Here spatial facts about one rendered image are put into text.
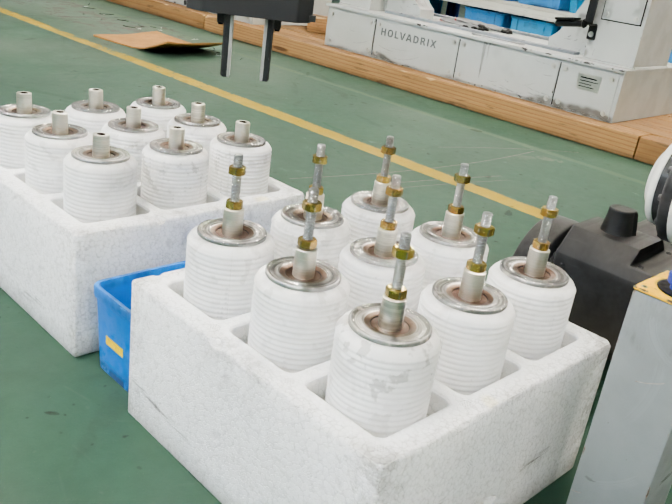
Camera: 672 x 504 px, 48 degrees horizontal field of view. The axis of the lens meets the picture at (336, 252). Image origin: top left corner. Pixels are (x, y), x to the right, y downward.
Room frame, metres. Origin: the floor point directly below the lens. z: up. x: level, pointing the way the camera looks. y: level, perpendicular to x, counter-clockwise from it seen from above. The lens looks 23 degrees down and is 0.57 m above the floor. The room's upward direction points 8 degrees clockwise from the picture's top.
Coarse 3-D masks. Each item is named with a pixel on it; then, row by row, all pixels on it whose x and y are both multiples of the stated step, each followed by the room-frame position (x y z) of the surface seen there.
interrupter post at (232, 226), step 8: (224, 208) 0.76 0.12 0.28; (224, 216) 0.76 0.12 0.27; (232, 216) 0.75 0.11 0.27; (240, 216) 0.76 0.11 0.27; (224, 224) 0.76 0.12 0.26; (232, 224) 0.75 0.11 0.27; (240, 224) 0.76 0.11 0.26; (224, 232) 0.76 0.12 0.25; (232, 232) 0.75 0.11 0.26; (240, 232) 0.76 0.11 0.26
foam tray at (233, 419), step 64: (192, 320) 0.69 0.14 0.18; (192, 384) 0.67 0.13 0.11; (256, 384) 0.60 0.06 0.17; (320, 384) 0.62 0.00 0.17; (512, 384) 0.65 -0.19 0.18; (576, 384) 0.73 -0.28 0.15; (192, 448) 0.67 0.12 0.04; (256, 448) 0.60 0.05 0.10; (320, 448) 0.54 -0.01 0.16; (384, 448) 0.52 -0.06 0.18; (448, 448) 0.56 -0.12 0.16; (512, 448) 0.65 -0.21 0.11; (576, 448) 0.77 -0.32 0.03
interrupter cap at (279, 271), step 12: (276, 264) 0.69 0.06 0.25; (288, 264) 0.70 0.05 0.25; (324, 264) 0.71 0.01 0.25; (276, 276) 0.67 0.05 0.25; (288, 276) 0.68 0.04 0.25; (324, 276) 0.68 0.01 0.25; (336, 276) 0.69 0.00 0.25; (288, 288) 0.65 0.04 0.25; (300, 288) 0.65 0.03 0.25; (312, 288) 0.65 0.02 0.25; (324, 288) 0.65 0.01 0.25
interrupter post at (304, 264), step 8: (296, 248) 0.68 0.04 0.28; (296, 256) 0.68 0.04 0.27; (304, 256) 0.67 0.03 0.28; (312, 256) 0.68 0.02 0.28; (296, 264) 0.68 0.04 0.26; (304, 264) 0.67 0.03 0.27; (312, 264) 0.68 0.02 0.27; (296, 272) 0.67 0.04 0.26; (304, 272) 0.67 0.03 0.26; (312, 272) 0.68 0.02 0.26
